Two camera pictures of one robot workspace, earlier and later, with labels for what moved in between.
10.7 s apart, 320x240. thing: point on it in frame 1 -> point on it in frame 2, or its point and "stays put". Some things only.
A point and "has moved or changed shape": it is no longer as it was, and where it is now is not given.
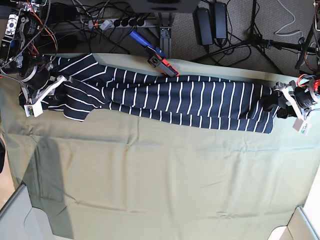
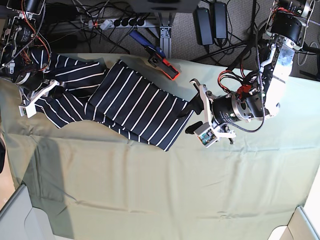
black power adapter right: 220,20 stays put
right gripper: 304,96 -> 219,109
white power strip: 110,24 stays put
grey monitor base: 164,6 stays put
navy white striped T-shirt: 82,87 has moved or changed shape
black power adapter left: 203,19 stays put
